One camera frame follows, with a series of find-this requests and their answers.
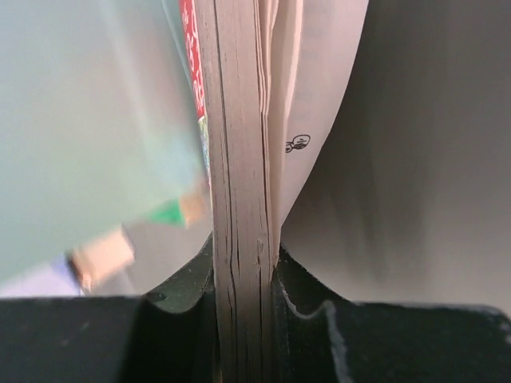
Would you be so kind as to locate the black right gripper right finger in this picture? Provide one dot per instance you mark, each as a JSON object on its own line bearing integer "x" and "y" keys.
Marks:
{"x": 319, "y": 336}

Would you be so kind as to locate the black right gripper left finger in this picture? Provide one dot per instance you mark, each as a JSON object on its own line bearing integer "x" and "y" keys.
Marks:
{"x": 165, "y": 335}

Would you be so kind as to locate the Jane Eyre sunset cover book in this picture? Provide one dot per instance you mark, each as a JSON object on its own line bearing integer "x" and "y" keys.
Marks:
{"x": 95, "y": 262}

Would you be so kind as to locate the red Treehouse paperback book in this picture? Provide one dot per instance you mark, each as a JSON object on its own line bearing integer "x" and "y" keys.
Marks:
{"x": 268, "y": 78}

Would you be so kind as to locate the mint green wooden cube shelf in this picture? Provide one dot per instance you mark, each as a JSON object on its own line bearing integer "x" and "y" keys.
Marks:
{"x": 98, "y": 122}

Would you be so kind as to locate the green paperback book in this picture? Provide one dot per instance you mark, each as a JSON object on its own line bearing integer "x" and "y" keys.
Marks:
{"x": 183, "y": 211}

